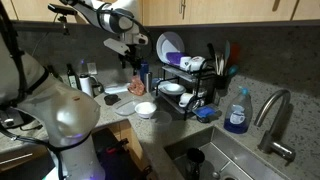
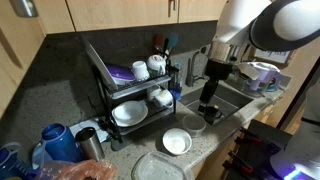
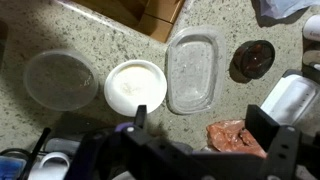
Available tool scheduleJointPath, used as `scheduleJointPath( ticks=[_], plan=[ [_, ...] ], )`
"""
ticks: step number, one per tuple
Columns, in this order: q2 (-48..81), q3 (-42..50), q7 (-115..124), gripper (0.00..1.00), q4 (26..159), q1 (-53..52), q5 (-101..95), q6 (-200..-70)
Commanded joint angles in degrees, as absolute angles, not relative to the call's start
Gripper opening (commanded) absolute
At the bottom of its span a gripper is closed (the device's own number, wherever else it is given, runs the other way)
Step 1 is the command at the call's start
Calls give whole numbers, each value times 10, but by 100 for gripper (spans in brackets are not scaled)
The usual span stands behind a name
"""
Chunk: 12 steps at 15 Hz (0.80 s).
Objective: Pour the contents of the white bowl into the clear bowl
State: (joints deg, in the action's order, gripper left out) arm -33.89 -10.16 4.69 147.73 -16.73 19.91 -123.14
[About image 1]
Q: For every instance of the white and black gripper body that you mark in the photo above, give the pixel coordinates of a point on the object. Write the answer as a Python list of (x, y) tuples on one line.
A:
[(125, 47)]

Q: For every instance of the white ceramic bowl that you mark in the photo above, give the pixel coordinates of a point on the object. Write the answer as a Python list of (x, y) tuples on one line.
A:
[(145, 109)]

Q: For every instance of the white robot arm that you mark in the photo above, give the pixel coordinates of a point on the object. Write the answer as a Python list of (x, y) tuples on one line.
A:
[(68, 114)]

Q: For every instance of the white bowl on lower rack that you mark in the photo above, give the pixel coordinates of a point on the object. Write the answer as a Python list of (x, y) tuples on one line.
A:
[(173, 89)]

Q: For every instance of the clear plastic bowl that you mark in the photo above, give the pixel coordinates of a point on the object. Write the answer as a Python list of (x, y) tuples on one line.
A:
[(161, 120)]

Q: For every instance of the blue tumbler bottle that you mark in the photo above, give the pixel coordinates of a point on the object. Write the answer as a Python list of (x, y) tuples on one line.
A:
[(143, 71)]

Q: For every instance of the silver metal cup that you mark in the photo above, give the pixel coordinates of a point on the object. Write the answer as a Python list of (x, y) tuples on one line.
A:
[(148, 81)]

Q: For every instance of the large white plate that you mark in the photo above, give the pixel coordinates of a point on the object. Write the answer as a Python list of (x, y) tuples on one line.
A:
[(168, 42)]

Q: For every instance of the red plastic bag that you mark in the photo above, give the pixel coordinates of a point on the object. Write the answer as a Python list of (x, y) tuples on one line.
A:
[(136, 86)]

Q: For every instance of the purple plastic container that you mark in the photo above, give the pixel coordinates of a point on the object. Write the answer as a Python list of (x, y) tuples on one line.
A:
[(174, 57)]

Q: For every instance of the white mug on rack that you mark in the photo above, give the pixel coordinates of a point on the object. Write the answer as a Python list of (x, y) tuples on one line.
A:
[(184, 61)]

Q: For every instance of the clear rectangular container lid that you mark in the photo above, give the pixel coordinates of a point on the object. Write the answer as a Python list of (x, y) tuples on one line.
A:
[(125, 108)]

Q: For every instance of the dark glass bottle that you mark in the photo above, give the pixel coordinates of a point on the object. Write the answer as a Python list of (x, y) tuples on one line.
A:
[(72, 77)]

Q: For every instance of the black two-tier dish rack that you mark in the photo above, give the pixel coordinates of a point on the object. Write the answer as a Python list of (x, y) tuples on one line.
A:
[(196, 82)]

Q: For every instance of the white mug lower rack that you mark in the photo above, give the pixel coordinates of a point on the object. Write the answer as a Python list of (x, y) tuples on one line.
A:
[(185, 99)]

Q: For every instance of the teal spatula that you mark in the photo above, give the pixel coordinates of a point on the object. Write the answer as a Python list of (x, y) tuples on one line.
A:
[(227, 52)]

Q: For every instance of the blue sponge in tray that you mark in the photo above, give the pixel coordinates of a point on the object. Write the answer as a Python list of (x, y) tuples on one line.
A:
[(207, 113)]

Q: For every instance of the black utensil holder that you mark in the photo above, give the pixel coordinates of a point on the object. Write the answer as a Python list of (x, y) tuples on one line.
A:
[(221, 82)]

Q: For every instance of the red spatula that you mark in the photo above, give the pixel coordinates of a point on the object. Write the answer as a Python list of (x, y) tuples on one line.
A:
[(234, 55)]

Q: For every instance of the wooden upper cabinets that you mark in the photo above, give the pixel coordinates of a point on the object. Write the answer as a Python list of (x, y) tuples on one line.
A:
[(187, 12)]

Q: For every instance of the blue dish soap bottle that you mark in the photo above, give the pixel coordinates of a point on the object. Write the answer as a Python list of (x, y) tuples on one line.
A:
[(239, 113)]

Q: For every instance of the black cup in sink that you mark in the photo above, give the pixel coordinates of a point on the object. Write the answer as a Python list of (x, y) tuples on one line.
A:
[(195, 158)]

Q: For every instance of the stainless steel sink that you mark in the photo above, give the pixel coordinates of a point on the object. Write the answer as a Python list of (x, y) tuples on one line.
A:
[(225, 159)]

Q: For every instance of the stainless steel faucet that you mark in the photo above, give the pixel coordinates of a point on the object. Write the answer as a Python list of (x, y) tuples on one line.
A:
[(271, 140)]

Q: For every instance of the white thermos with handle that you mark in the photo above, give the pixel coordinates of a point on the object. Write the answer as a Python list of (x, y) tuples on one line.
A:
[(90, 85)]

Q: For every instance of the black camera on stand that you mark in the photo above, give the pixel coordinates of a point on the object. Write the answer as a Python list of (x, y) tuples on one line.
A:
[(63, 11)]

